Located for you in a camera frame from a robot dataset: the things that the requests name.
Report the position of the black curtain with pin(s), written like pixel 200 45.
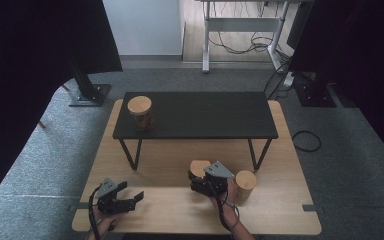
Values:
pixel 30 83
pixel 363 66

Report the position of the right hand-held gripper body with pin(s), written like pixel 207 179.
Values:
pixel 217 171

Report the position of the person's left hand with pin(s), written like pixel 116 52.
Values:
pixel 103 223

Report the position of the grey tape strip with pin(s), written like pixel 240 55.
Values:
pixel 310 208
pixel 83 205

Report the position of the grey desk frame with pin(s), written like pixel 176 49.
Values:
pixel 243 25

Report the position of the white power strip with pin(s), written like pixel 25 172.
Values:
pixel 289 79

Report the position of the black raised shelf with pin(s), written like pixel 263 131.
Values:
pixel 206 115

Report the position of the black stand with base plate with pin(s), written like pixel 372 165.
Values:
pixel 315 95
pixel 88 93

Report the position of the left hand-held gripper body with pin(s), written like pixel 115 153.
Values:
pixel 111 203

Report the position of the person's right hand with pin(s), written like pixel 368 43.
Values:
pixel 231 196

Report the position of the wooden cylinder cup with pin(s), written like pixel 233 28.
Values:
pixel 245 185

